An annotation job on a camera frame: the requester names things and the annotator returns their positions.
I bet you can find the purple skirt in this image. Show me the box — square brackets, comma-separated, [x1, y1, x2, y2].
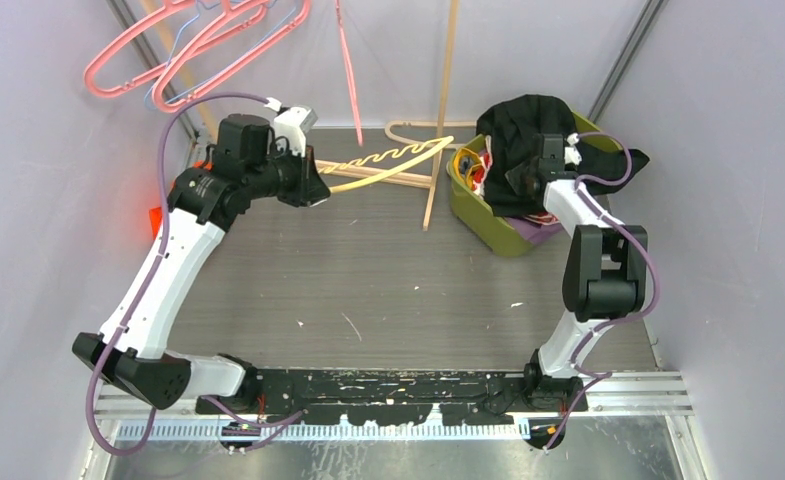
[505, 217, 564, 247]

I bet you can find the wooden clothes rack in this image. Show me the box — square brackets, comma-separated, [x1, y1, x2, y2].
[151, 1, 459, 229]

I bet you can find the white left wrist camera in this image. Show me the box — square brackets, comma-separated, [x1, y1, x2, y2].
[265, 97, 318, 158]

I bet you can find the thin pink wire hanger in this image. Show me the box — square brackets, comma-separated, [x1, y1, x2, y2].
[334, 0, 364, 146]

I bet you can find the cream yellow hanger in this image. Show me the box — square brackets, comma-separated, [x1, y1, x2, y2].
[315, 136, 454, 194]

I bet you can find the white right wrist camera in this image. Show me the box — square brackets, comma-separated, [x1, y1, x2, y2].
[563, 132, 583, 168]

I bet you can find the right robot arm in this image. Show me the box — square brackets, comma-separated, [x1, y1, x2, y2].
[505, 134, 647, 411]

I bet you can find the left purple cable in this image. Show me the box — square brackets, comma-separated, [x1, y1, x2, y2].
[84, 91, 307, 458]

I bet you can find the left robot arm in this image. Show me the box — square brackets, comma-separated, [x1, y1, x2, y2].
[72, 106, 331, 413]

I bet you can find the green plastic basket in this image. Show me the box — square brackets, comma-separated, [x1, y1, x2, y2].
[448, 122, 632, 257]

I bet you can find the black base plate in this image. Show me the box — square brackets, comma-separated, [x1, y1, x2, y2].
[196, 364, 588, 427]

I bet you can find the orange cloth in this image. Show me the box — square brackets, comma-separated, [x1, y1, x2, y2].
[148, 160, 211, 239]

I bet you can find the black skirt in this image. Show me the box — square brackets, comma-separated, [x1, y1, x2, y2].
[475, 94, 650, 217]

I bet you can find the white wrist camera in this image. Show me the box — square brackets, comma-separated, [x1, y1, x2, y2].
[265, 97, 318, 158]
[563, 132, 583, 168]

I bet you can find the pink plastic hanger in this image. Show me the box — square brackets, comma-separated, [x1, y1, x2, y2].
[150, 0, 314, 115]

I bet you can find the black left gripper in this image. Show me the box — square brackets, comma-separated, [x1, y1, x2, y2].
[244, 140, 329, 208]

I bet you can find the red white patterned garment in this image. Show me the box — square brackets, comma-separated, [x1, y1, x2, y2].
[464, 136, 559, 226]

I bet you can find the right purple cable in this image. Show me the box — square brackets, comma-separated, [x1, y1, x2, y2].
[542, 131, 662, 458]

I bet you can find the purple cable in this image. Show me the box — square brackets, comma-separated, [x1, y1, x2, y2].
[542, 131, 662, 458]
[84, 91, 307, 458]

